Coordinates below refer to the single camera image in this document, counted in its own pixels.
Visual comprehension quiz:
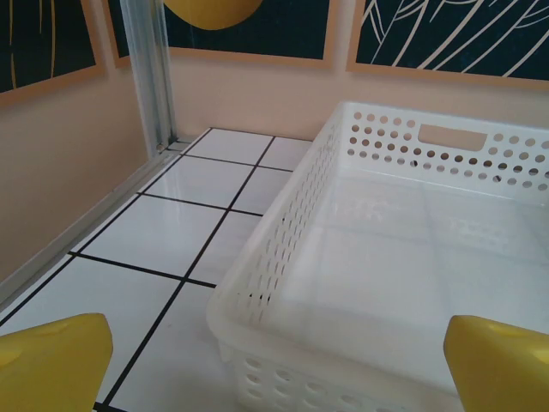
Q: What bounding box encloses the aluminium frame post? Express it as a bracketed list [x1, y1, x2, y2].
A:
[118, 0, 179, 158]

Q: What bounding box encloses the white perforated plastic basket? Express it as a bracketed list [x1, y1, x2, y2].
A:
[205, 100, 549, 412]

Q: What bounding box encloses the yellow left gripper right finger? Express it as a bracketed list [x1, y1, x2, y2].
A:
[443, 314, 549, 412]

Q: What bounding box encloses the aluminium side rail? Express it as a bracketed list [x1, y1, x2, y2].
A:
[0, 139, 193, 321]

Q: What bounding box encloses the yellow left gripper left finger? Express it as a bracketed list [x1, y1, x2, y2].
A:
[0, 312, 115, 412]

